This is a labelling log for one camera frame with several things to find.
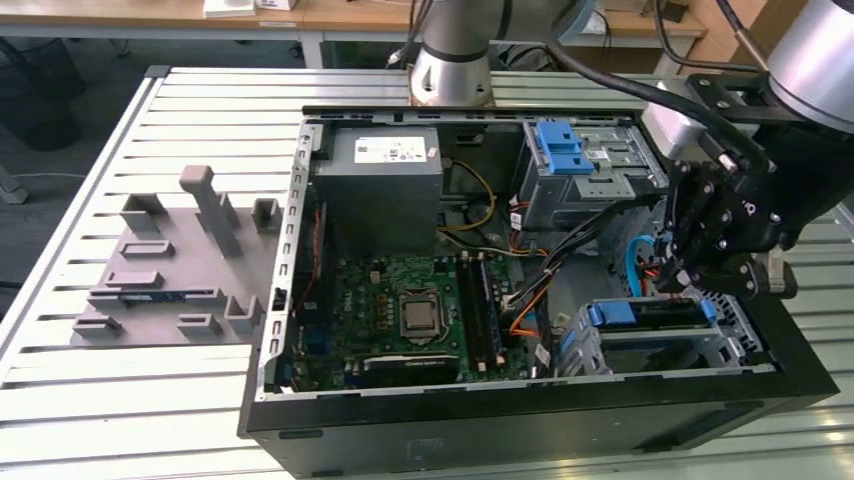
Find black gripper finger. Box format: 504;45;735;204
691;198;800;301
650;161;736;297

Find hard disk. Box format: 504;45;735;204
558;297;720;376

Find metal disk bay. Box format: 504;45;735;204
558;297;766;376

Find metal drive cage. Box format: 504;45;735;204
519;119;675;234

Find blue plastic drive latch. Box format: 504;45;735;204
532;121;595;176

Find wooden cabinet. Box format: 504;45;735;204
679;0;812;76

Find silver CPU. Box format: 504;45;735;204
405;299;439;329

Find grey power supply unit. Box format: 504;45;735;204
312;127;447;256

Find metal CPU socket cover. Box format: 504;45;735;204
397;288;447;338

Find green motherboard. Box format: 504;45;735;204
296;252;535;389

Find black PC case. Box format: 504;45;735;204
237;104;840;479

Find black graphics card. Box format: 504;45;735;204
359;352;462;389

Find grey parts rack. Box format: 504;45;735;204
69;164;285;348

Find wooden desk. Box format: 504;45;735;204
0;0;708;76

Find grey desk foot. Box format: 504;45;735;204
0;164;32;206

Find blue wire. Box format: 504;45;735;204
626;237;668;299

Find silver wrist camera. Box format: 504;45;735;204
639;102;712;157

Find black cable bundle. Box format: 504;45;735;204
506;197;668;311

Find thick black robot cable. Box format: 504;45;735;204
385;0;779;174

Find yellow wire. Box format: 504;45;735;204
436;159;499;234

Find orange wire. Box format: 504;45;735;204
510;289;546;341

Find red twisted wire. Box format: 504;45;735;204
299;202;327;311

